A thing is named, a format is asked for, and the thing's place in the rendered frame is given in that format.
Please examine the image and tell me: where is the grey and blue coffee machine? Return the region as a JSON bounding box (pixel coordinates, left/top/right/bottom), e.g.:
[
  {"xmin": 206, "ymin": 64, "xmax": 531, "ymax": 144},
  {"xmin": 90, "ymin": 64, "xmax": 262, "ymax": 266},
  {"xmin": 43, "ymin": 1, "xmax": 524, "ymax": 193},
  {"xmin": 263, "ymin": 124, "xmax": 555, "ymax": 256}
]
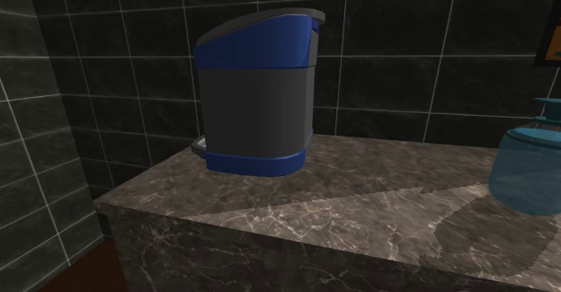
[{"xmin": 191, "ymin": 7, "xmax": 326, "ymax": 178}]

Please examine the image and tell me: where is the teal glass soap dispenser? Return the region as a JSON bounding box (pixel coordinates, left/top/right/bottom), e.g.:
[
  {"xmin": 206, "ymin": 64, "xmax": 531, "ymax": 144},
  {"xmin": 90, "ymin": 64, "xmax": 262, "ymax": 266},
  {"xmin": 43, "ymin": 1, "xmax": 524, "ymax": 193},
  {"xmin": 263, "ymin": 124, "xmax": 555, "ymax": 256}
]
[{"xmin": 487, "ymin": 97, "xmax": 561, "ymax": 217}]

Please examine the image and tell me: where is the black framed wall picture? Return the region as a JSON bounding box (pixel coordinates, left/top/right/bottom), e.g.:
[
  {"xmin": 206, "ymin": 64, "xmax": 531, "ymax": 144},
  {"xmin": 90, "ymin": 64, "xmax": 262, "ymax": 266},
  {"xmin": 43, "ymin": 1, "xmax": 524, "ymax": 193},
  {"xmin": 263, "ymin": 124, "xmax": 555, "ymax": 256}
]
[{"xmin": 532, "ymin": 0, "xmax": 561, "ymax": 68}]

